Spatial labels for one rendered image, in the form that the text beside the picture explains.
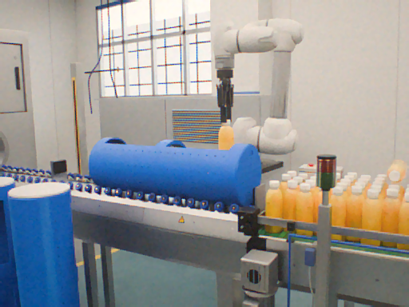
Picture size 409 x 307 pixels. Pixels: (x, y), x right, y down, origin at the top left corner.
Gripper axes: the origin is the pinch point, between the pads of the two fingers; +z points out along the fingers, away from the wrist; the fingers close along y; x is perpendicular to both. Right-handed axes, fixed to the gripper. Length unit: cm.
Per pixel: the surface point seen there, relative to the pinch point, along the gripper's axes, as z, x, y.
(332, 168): 15, 56, 37
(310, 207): 35, 43, 14
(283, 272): 59, 35, 22
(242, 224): 42, 18, 23
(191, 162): 20.5, -11.7, 12.1
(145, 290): 135, -102, -56
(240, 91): -13, -73, -167
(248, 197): 36.9, 10.9, 1.5
